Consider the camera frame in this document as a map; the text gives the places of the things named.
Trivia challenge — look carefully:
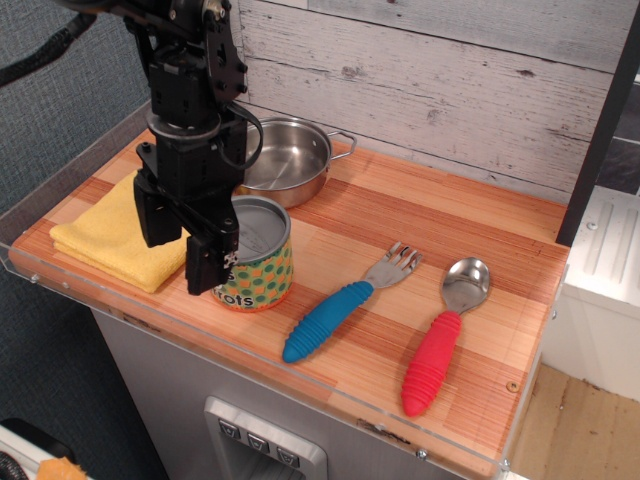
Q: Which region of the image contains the orange object bottom left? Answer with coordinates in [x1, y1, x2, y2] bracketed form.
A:
[36, 457, 89, 480]

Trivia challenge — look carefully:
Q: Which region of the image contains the small steel pot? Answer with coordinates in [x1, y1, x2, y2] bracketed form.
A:
[236, 117, 357, 209]

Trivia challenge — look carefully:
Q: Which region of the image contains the silver dispenser button panel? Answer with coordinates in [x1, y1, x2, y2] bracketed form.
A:
[204, 396, 329, 480]

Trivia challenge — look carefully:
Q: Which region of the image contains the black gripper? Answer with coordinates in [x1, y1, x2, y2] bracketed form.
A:
[133, 113, 247, 295]

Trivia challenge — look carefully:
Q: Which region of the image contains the red handled spoon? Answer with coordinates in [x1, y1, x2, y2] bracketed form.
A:
[401, 257, 490, 417]

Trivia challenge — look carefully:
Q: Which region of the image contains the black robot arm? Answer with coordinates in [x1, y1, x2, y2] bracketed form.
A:
[63, 1, 255, 295]

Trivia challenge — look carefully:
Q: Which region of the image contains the blue handled fork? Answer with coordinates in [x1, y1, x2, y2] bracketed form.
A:
[282, 242, 422, 363]

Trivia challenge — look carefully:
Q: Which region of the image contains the dark right upright post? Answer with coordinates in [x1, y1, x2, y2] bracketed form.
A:
[555, 6, 639, 247]

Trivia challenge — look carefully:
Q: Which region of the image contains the peas and carrots toy can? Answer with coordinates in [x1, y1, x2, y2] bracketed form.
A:
[212, 195, 294, 313]

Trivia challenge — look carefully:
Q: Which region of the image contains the folded yellow cloth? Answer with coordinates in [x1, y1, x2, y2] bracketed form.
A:
[50, 172, 186, 293]

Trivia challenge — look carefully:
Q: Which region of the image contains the grey toy fridge cabinet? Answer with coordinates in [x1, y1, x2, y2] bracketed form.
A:
[94, 306, 500, 479]

